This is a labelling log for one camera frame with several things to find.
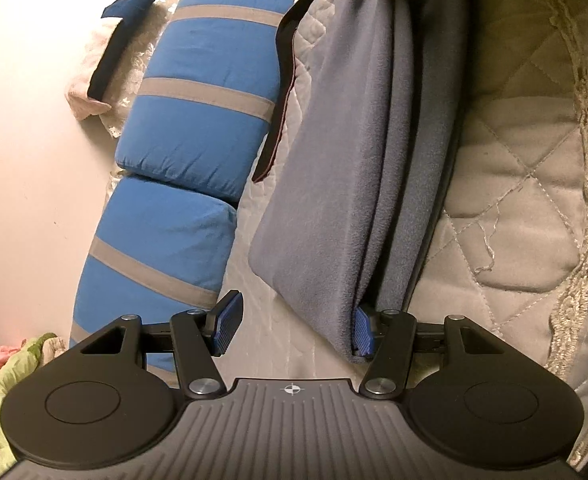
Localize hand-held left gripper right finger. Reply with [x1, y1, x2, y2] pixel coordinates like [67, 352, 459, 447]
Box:
[351, 307, 512, 401]

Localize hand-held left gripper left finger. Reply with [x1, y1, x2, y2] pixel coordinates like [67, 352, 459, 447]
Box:
[79, 290, 245, 401]

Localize grey-blue fleece pants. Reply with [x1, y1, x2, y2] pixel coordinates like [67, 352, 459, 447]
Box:
[248, 0, 468, 359]

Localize blue pillow with grey stripes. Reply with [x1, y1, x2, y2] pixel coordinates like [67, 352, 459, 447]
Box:
[115, 0, 299, 204]
[69, 175, 239, 350]

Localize grey quilted bedspread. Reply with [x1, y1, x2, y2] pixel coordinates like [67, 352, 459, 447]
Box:
[224, 0, 588, 472]

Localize rolled white and green comforter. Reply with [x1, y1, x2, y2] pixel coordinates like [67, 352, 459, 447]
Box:
[0, 332, 61, 476]

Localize cream patterned blanket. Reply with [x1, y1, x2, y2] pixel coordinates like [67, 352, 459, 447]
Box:
[65, 2, 175, 137]

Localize black cloth band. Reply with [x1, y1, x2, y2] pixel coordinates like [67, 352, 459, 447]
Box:
[87, 16, 136, 102]

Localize dark blue cloth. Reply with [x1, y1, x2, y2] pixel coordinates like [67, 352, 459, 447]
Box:
[99, 0, 158, 19]

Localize black strap with red edge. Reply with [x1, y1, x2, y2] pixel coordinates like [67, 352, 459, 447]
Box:
[251, 0, 325, 184]

